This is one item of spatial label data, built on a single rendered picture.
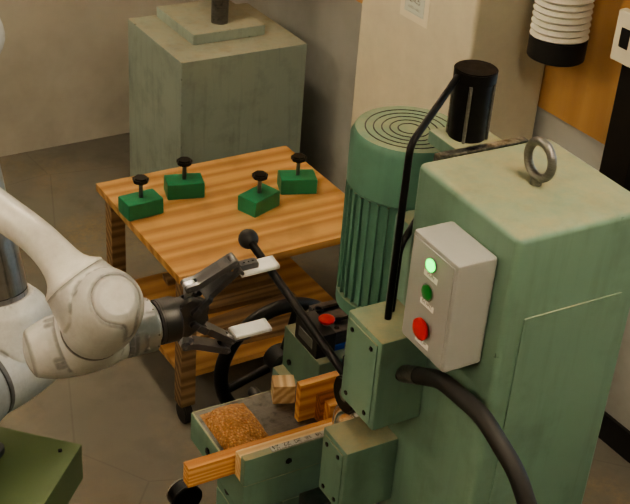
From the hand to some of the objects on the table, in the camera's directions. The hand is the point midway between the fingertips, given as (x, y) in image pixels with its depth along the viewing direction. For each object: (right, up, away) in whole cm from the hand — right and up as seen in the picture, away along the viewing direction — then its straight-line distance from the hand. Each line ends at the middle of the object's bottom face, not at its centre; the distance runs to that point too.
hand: (266, 295), depth 203 cm
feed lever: (+12, -20, -15) cm, 28 cm away
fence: (+23, -24, +4) cm, 33 cm away
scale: (+23, -20, +1) cm, 30 cm away
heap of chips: (-5, -23, +2) cm, 24 cm away
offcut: (+2, -19, +10) cm, 21 cm away
